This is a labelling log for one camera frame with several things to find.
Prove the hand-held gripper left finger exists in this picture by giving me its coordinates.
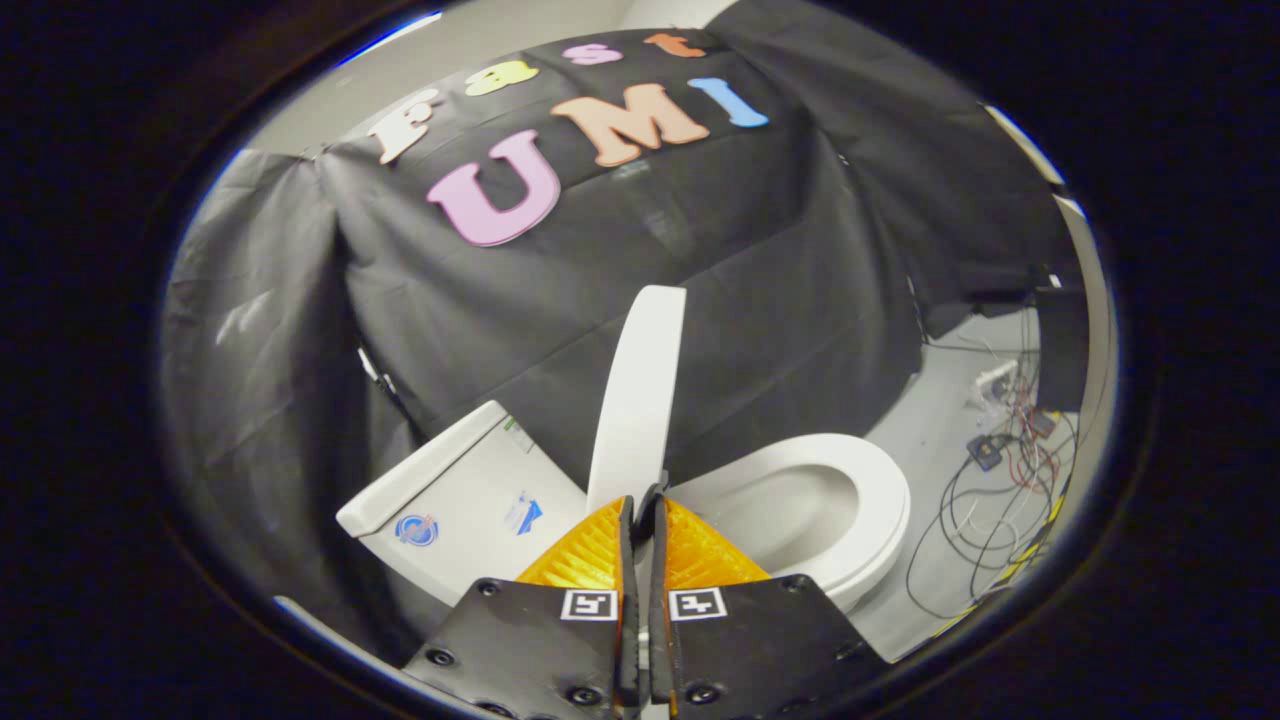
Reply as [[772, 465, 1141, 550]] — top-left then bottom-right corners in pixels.
[[400, 495, 642, 720]]

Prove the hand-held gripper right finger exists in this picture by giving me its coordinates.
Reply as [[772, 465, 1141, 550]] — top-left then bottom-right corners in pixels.
[[647, 487, 891, 720]]

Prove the white toilet lid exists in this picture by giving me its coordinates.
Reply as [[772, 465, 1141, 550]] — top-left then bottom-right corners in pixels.
[[585, 285, 689, 523]]

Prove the white toilet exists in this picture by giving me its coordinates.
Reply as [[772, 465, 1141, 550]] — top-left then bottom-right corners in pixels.
[[335, 400, 913, 616]]

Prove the white toilet seat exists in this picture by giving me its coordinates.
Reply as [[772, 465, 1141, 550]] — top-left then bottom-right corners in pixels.
[[668, 433, 913, 601]]

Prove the yellow black floor tape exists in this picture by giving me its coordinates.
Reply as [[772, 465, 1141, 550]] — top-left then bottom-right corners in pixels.
[[930, 490, 1071, 641]]

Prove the white power strip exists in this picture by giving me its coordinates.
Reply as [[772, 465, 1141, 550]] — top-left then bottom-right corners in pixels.
[[975, 360, 1021, 406]]

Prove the black backdrop cloth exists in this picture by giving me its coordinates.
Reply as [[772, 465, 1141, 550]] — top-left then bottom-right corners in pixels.
[[160, 0, 1086, 661]]

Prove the dark equipment box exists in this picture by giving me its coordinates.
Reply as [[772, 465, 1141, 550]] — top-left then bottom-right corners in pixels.
[[1033, 285, 1091, 413]]

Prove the tangle of floor cables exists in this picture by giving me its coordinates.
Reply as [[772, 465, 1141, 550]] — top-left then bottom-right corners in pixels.
[[905, 330, 1081, 621]]

